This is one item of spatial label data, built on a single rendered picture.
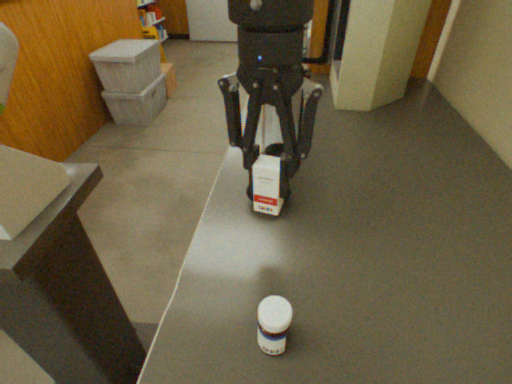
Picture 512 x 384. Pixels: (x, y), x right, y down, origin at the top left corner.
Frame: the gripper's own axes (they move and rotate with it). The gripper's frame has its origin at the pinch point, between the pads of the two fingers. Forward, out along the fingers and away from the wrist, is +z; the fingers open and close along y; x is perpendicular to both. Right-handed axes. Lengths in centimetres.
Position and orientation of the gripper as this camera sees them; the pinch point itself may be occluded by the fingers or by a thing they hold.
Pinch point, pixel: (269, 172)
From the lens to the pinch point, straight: 46.9
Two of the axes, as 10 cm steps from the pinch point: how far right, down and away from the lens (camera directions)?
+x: -3.3, 5.9, -7.4
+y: -9.4, -1.9, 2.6
